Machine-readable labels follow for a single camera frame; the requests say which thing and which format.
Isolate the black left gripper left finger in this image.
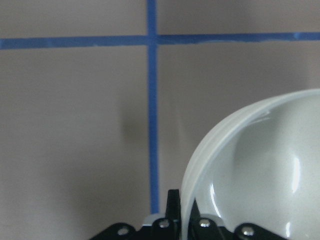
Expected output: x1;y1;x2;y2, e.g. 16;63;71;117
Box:
165;189;181;223

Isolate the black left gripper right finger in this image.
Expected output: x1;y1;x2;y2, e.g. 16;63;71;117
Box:
191;199;201;220

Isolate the white ceramic bowl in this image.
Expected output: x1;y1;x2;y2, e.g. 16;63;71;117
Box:
181;89;320;240

